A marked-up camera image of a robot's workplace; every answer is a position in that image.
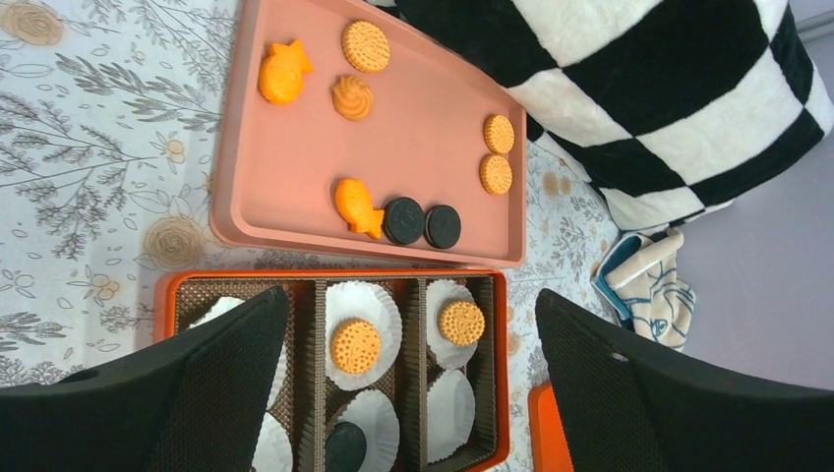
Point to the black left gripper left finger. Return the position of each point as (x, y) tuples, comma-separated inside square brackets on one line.
[(192, 402)]

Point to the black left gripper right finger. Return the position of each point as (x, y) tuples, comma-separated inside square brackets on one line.
[(630, 404)]

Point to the black sandwich cookie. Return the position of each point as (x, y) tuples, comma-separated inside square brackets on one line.
[(404, 221), (346, 448), (442, 226)]

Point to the round golden cookie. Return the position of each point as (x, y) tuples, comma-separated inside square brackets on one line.
[(461, 322), (495, 174), (355, 346), (498, 133), (365, 47)]

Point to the orange tin lid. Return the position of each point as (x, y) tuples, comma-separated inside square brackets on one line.
[(548, 440)]

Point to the white paper cup front left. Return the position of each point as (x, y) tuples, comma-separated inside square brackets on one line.
[(273, 450)]

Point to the beige blue printed cloth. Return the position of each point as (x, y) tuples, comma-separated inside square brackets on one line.
[(639, 278)]

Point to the white paper cup front right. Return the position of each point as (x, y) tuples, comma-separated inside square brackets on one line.
[(451, 413)]

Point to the white paper cup front middle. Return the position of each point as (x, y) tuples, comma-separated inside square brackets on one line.
[(373, 412)]

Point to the white paper cup back middle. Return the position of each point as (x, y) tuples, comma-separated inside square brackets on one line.
[(370, 302)]

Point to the orange cookie tin box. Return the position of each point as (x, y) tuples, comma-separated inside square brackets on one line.
[(309, 400)]

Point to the orange fish shaped cookie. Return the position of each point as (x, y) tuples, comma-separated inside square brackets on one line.
[(282, 72), (354, 204)]

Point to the floral tablecloth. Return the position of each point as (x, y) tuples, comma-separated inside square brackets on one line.
[(110, 112)]

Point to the black white checkered pillow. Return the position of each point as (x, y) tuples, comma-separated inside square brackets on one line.
[(667, 109)]

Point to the pink cookie tray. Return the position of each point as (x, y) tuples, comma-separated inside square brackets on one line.
[(277, 165)]

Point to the golden swirl cookie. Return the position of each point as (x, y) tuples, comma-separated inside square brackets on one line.
[(351, 97)]

